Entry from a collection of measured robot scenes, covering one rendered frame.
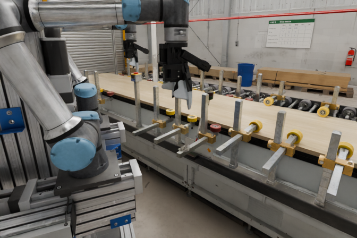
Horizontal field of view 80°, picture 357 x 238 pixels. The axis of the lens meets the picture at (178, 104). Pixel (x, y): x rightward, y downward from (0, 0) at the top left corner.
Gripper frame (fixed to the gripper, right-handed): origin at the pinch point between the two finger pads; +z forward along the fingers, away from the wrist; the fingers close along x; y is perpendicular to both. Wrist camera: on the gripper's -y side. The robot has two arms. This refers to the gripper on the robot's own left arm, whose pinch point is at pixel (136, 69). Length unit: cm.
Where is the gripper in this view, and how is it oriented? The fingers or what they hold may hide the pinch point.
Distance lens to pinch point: 152.2
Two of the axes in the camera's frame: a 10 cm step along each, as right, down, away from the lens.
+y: -9.3, 1.1, -3.5
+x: 3.6, 2.8, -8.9
